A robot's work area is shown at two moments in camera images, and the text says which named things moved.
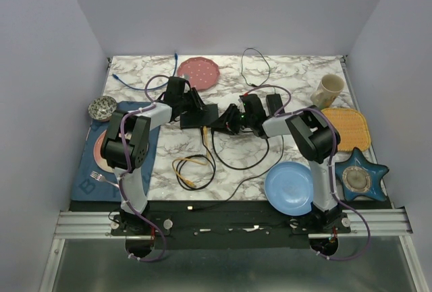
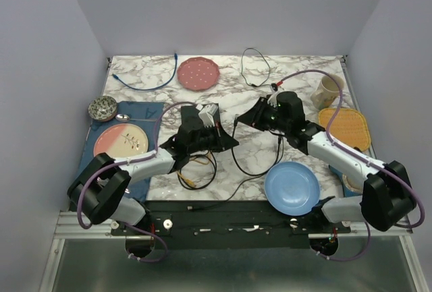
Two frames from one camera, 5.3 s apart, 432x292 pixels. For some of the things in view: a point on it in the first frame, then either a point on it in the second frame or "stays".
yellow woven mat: (352, 127) stays
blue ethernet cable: (154, 88) stays
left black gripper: (198, 102) → (221, 143)
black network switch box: (206, 117) stays
